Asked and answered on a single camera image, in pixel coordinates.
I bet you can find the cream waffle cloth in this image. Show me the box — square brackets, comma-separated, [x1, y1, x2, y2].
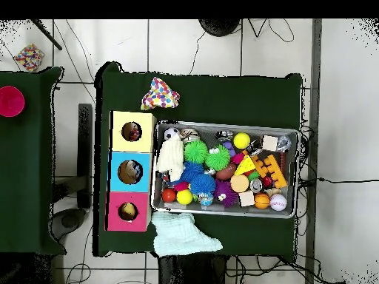
[155, 137, 186, 181]

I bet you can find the yellow toy cheese wedge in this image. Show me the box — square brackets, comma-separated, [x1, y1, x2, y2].
[235, 155, 258, 175]

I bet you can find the multicoloured patterned cloth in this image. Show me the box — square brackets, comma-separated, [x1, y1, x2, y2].
[127, 125, 142, 141]

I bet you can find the white polka dot cloth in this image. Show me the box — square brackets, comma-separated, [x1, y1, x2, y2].
[141, 76, 181, 112]

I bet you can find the yellow plush toy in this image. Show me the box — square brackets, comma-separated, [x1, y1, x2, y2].
[121, 203, 137, 218]

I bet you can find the wooden box with three holes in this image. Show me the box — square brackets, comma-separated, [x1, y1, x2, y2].
[106, 110, 156, 232]

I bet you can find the clear mesh bin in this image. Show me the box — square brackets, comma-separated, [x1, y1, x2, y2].
[151, 120, 300, 219]

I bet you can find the small soccer ball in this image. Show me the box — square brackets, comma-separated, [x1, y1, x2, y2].
[164, 126, 181, 141]

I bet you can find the blue spiky ball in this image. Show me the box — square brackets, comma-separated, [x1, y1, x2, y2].
[190, 173, 218, 197]

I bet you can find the yellow tennis ball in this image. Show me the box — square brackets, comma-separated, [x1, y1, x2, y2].
[232, 132, 251, 149]

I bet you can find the mint green cloth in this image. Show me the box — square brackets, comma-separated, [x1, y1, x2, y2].
[152, 211, 224, 257]

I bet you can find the dark green tablecloth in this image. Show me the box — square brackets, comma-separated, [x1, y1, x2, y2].
[94, 61, 304, 257]
[0, 67, 63, 255]

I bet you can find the plain wooden cube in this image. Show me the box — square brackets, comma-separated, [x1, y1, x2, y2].
[263, 135, 280, 152]

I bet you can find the orange toy building block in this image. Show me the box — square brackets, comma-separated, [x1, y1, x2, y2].
[254, 155, 289, 190]

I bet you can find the white baseball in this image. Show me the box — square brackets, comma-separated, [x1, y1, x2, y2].
[269, 193, 289, 212]

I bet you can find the black chair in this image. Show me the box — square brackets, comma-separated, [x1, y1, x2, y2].
[52, 103, 95, 237]

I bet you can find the black round stand base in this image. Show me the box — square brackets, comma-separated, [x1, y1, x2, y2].
[198, 18, 241, 36]

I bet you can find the pink cup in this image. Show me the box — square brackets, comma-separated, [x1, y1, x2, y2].
[0, 85, 26, 118]

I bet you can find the black rod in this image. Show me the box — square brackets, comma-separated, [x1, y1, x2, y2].
[30, 19, 63, 51]

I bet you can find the multicoloured patterned object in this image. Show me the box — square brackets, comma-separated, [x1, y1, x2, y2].
[13, 43, 45, 72]

